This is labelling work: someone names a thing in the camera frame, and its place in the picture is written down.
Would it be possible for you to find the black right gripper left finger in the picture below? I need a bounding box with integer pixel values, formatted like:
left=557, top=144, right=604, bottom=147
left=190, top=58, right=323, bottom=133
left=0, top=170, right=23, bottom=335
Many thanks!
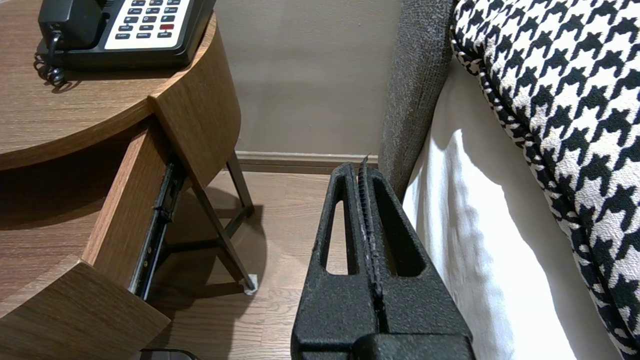
left=291, top=162, right=381, bottom=360

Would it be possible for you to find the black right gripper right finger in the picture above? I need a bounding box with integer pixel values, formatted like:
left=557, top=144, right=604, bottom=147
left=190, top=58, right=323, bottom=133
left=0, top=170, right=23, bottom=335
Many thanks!
left=357, top=156, right=473, bottom=337

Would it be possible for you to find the curved wooden table drawer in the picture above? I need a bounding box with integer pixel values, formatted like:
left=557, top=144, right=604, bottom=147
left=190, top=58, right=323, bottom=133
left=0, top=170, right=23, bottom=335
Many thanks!
left=0, top=117, right=188, bottom=360

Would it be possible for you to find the white bed sheet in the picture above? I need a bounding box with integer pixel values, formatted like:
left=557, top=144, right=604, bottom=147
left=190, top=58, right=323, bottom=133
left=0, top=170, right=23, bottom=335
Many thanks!
left=402, top=57, right=621, bottom=360

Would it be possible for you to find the grey fabric headboard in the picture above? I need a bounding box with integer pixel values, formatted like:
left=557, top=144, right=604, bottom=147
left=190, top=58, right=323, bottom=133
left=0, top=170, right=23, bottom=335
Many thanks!
left=377, top=0, right=456, bottom=201

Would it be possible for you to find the black white houndstooth pillow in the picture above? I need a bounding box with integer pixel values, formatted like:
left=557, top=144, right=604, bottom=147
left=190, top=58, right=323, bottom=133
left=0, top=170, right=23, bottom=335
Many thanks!
left=449, top=0, right=640, bottom=360

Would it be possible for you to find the white black desk telephone base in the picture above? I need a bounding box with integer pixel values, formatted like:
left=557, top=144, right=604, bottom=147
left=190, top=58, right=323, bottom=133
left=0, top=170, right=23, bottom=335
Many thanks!
left=36, top=0, right=218, bottom=70

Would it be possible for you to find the round wooden bedside table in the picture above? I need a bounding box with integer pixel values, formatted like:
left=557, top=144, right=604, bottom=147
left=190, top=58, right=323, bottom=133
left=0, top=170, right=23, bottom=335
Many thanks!
left=0, top=0, right=258, bottom=296

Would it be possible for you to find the black telephone handset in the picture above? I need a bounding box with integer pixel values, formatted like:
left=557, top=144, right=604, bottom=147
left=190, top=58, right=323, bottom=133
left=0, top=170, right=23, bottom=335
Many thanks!
left=38, top=0, right=113, bottom=51

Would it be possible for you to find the grey wall baseboard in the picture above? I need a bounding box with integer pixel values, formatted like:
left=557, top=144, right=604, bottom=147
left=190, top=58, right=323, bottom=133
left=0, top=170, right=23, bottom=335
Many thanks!
left=235, top=152, right=379, bottom=176

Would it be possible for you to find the black coiled telephone cord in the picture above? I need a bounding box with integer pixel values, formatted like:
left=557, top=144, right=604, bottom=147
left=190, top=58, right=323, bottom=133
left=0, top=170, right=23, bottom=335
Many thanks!
left=34, top=31, right=68, bottom=88

